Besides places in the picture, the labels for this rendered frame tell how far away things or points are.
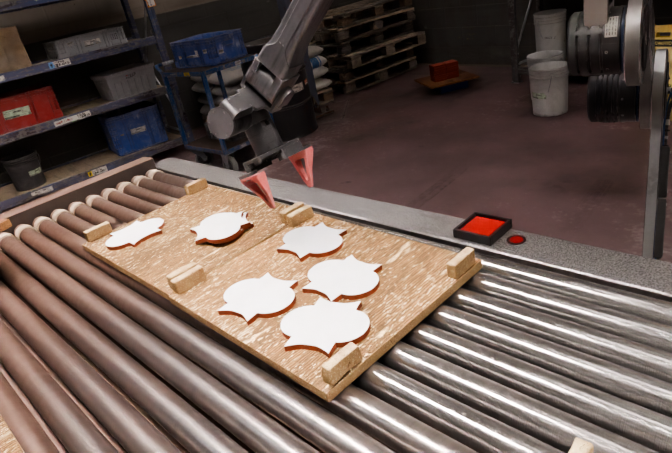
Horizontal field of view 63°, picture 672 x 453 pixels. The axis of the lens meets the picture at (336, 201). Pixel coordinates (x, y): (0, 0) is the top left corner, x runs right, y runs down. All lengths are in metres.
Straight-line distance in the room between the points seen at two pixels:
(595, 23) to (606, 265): 0.60
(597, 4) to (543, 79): 3.19
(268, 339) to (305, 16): 0.50
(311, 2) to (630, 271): 0.63
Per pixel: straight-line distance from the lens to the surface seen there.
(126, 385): 0.89
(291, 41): 0.94
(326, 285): 0.88
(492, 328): 0.79
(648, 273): 0.92
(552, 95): 4.55
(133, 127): 5.46
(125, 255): 1.23
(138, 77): 5.45
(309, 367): 0.75
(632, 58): 1.30
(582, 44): 1.34
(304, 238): 1.04
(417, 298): 0.83
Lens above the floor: 1.41
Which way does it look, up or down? 23 degrees down
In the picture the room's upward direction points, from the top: 12 degrees counter-clockwise
